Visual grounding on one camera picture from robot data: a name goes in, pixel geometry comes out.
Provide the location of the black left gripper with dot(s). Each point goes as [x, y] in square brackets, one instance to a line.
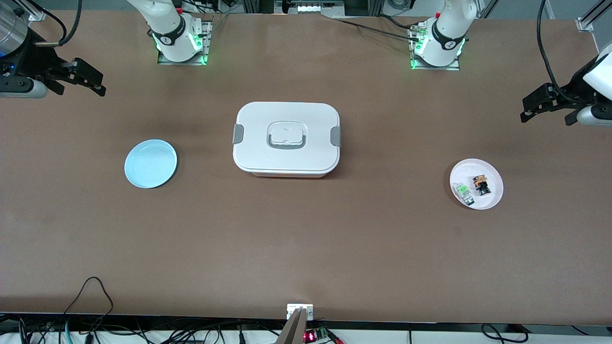
[569, 96]

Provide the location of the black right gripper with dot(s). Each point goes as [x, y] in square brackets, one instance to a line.
[34, 61]

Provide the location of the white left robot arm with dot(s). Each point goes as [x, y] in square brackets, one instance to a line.
[447, 33]

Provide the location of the pink round plate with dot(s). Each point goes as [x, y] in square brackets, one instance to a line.
[491, 198]

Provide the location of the light blue round plate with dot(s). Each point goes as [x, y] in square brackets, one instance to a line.
[150, 164]

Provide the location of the white lunch box grey latches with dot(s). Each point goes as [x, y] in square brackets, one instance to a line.
[287, 157]

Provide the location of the white power strip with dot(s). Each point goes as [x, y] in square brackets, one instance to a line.
[311, 8]

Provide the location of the red LED circuit board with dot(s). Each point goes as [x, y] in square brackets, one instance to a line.
[315, 335]

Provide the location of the aluminium frame rail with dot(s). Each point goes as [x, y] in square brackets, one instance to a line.
[31, 12]
[590, 18]

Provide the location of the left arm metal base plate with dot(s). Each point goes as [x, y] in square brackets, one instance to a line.
[454, 66]

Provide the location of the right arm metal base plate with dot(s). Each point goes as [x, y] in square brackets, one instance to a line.
[206, 38]

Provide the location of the white metal bracket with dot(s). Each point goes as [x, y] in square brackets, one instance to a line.
[292, 309]

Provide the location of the grey camera mount bar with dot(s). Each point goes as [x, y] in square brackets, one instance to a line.
[294, 329]

